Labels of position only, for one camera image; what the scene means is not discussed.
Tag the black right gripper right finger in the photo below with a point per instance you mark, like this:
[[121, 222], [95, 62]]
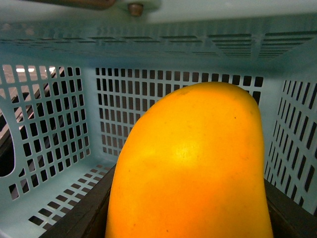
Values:
[[288, 219]]

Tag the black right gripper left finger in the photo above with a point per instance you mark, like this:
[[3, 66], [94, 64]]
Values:
[[88, 218]]

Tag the yellow mango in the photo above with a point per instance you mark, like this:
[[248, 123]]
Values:
[[193, 167]]

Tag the light blue plastic basket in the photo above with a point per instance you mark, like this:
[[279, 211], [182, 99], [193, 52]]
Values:
[[75, 75]]

